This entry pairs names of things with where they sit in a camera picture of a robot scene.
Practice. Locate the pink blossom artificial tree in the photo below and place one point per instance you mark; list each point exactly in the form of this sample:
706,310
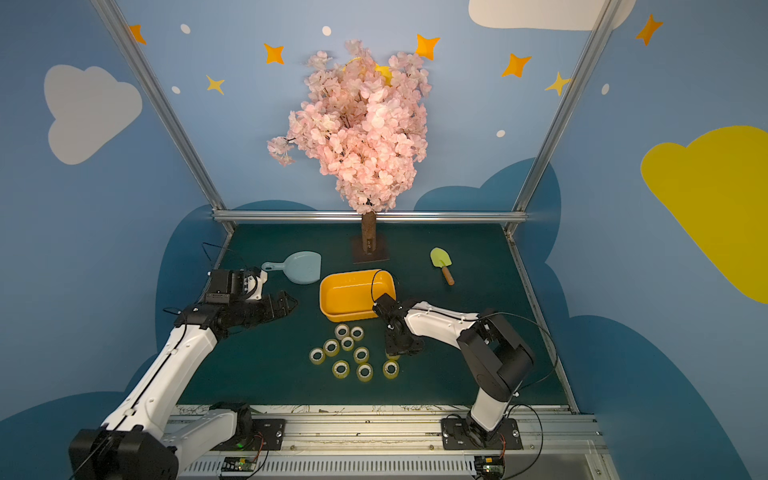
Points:
365,124

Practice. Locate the transparent tape roll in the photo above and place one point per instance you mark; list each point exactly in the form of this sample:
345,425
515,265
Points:
317,356
341,369
361,355
331,347
347,343
364,372
390,369
341,330
357,333

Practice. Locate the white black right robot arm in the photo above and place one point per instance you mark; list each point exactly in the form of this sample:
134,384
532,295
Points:
496,355

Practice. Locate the right green circuit board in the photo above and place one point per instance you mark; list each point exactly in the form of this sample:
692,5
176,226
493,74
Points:
488,468

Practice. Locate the left green circuit board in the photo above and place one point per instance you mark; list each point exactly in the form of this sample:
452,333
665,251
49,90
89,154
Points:
239,465

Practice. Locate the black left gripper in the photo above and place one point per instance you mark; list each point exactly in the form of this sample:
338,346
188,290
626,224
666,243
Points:
257,308

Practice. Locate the yellow plastic storage box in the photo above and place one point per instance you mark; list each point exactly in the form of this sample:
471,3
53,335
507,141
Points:
349,296

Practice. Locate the light blue plastic dustpan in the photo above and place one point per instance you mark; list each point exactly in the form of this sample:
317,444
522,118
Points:
302,268

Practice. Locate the green circuit board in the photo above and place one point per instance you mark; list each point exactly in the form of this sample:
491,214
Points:
239,465
488,468

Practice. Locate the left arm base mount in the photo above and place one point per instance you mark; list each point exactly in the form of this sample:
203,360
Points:
252,431

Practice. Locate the dark metal tree base plate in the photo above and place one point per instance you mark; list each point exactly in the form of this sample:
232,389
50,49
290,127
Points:
361,256

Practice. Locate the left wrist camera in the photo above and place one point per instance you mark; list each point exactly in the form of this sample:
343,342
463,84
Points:
233,286

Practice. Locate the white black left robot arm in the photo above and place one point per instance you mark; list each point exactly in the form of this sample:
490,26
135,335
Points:
131,443

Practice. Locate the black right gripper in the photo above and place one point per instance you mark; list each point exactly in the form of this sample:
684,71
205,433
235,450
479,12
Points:
402,334

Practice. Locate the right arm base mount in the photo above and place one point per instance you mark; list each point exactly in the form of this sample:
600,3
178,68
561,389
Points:
458,433

